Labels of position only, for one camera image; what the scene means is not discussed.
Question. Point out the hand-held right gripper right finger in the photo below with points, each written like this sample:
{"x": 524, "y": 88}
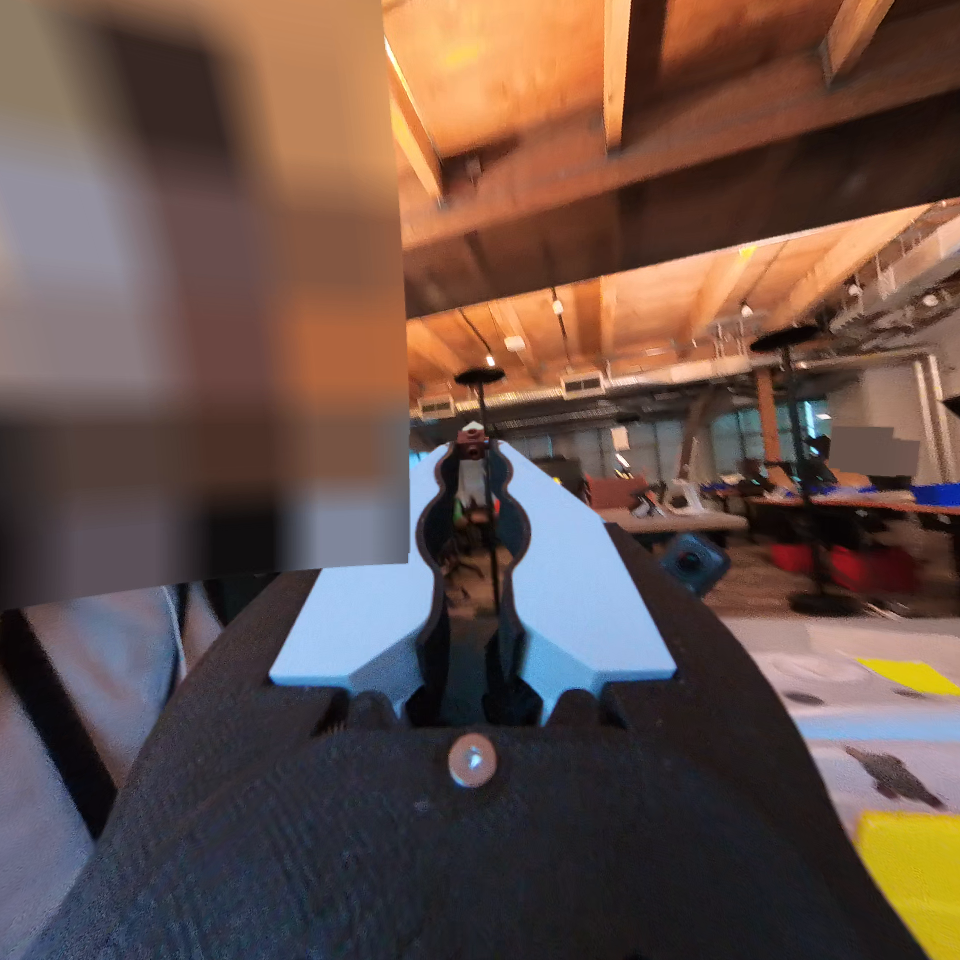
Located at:
{"x": 585, "y": 615}

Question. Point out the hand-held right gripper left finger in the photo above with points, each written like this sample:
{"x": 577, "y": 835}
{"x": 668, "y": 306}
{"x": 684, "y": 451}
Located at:
{"x": 360, "y": 630}

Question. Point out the small brown and tan brick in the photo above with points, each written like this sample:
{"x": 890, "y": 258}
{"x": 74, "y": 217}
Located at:
{"x": 471, "y": 448}

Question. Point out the yellow plastic bin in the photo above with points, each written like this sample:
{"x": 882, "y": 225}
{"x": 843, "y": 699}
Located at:
{"x": 915, "y": 885}

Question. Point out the grey work table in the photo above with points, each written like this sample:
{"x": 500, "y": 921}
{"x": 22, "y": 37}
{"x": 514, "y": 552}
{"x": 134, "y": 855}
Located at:
{"x": 675, "y": 517}

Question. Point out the red storage bin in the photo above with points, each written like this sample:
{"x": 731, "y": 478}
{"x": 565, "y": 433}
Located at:
{"x": 862, "y": 566}

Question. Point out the long wooden work table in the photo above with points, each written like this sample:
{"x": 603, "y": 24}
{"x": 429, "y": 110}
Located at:
{"x": 862, "y": 504}

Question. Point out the open instruction booklet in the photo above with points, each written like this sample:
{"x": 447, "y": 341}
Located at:
{"x": 825, "y": 772}

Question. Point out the yellow sticky note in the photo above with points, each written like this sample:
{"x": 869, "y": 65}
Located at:
{"x": 915, "y": 675}

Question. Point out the blue storage bin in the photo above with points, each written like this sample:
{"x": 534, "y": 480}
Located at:
{"x": 937, "y": 495}

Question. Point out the person's torso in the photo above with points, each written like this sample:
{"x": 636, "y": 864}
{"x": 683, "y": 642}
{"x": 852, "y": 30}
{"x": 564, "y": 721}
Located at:
{"x": 45, "y": 750}

